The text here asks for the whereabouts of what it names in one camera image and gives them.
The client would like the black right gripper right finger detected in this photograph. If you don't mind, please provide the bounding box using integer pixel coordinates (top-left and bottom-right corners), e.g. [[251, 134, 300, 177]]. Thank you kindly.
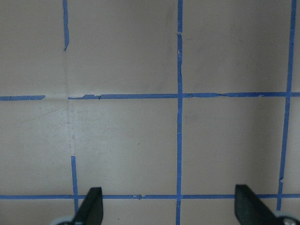
[[234, 185, 281, 225]]

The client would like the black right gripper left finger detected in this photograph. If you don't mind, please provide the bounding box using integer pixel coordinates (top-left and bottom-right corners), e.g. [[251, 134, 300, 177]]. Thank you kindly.
[[72, 187, 104, 225]]

